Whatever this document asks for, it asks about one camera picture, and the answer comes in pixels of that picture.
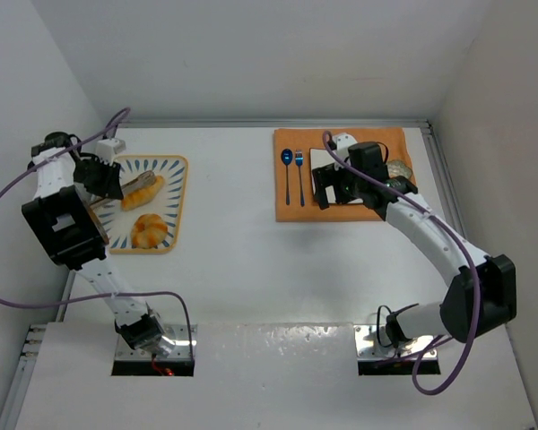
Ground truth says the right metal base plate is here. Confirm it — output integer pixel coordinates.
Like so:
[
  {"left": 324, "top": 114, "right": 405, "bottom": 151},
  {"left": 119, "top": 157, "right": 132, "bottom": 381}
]
[{"left": 353, "top": 324, "right": 434, "bottom": 363}]

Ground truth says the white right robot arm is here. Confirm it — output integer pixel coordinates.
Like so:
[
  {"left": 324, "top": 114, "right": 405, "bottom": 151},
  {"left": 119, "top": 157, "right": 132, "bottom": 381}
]
[{"left": 312, "top": 133, "right": 516, "bottom": 348}]

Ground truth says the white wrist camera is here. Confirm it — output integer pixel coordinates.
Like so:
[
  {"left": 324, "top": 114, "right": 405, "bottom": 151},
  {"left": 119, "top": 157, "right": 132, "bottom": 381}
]
[
  {"left": 333, "top": 133, "right": 358, "bottom": 163},
  {"left": 94, "top": 138, "right": 126, "bottom": 165}
]

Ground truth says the white square plate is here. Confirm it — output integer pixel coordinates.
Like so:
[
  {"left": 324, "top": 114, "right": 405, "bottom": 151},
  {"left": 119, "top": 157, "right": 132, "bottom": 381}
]
[{"left": 309, "top": 142, "right": 383, "bottom": 204}]

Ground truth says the orange cloth placemat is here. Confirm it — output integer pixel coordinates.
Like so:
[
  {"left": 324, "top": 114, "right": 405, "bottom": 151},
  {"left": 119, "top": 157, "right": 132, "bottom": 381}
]
[{"left": 273, "top": 127, "right": 412, "bottom": 222}]

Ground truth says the grey crumpled object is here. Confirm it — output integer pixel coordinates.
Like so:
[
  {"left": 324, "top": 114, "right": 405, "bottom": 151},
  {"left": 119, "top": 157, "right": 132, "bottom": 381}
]
[{"left": 386, "top": 159, "right": 413, "bottom": 179}]

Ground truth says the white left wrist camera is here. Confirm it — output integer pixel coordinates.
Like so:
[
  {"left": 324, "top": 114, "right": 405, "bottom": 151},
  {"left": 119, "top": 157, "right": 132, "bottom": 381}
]
[{"left": 94, "top": 138, "right": 126, "bottom": 165}]

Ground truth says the purple cable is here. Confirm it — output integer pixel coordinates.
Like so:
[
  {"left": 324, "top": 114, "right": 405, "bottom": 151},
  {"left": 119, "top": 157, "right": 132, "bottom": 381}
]
[
  {"left": 321, "top": 130, "right": 482, "bottom": 396},
  {"left": 0, "top": 107, "right": 194, "bottom": 359}
]

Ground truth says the metal base plate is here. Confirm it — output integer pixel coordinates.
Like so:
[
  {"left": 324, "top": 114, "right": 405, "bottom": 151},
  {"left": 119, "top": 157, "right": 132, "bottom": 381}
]
[
  {"left": 114, "top": 323, "right": 197, "bottom": 362},
  {"left": 353, "top": 324, "right": 434, "bottom": 363}
]

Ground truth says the round croissant bread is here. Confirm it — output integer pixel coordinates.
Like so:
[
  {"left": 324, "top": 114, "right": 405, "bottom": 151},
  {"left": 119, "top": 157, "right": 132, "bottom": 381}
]
[{"left": 131, "top": 213, "right": 168, "bottom": 249}]

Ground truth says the blue metal spoon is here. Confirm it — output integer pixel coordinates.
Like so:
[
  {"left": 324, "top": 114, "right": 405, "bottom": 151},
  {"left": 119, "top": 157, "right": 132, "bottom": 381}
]
[{"left": 281, "top": 148, "right": 293, "bottom": 205}]

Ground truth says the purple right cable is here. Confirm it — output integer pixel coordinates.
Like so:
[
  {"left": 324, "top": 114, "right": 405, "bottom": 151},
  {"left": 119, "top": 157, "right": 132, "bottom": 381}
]
[{"left": 321, "top": 130, "right": 482, "bottom": 396}]

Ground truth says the blue patterned yellow-rimmed tray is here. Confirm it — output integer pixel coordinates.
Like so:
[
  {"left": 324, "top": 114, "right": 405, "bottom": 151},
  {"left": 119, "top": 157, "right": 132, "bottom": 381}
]
[{"left": 95, "top": 155, "right": 189, "bottom": 254}]

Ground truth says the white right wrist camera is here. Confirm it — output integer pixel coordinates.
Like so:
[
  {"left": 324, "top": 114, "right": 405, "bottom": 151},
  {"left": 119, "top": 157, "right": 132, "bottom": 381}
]
[{"left": 333, "top": 133, "right": 358, "bottom": 163}]

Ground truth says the long croissant bread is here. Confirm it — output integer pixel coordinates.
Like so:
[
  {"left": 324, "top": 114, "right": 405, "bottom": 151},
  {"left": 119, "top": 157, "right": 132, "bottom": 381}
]
[{"left": 120, "top": 176, "right": 165, "bottom": 211}]

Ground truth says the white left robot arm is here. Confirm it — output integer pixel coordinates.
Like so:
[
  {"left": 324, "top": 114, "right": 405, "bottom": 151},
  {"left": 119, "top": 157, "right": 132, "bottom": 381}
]
[{"left": 22, "top": 132, "right": 175, "bottom": 357}]

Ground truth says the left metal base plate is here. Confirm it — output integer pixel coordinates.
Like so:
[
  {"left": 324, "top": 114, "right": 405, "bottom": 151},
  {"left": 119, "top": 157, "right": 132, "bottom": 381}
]
[{"left": 114, "top": 323, "right": 197, "bottom": 362}]

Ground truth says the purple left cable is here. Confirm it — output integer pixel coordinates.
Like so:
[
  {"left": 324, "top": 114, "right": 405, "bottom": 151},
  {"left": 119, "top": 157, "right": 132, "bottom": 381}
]
[{"left": 0, "top": 107, "right": 194, "bottom": 359}]

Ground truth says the blue metal fork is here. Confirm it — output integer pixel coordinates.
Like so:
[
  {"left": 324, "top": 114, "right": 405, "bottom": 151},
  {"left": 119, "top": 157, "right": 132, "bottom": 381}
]
[{"left": 295, "top": 150, "right": 305, "bottom": 207}]

